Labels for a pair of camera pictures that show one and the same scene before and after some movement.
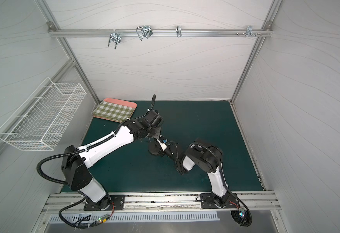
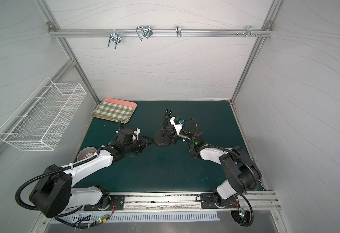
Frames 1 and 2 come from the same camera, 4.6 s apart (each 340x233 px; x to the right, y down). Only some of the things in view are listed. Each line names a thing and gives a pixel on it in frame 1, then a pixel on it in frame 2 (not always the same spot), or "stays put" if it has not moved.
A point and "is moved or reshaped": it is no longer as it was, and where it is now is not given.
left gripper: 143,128 → 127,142
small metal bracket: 178,30 stays put
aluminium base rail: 166,202 stays put
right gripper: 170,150 → 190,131
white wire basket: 42,120 stays put
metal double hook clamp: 144,31 stays put
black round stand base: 154,149 is moved or reshaped
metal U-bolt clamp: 116,37 stays put
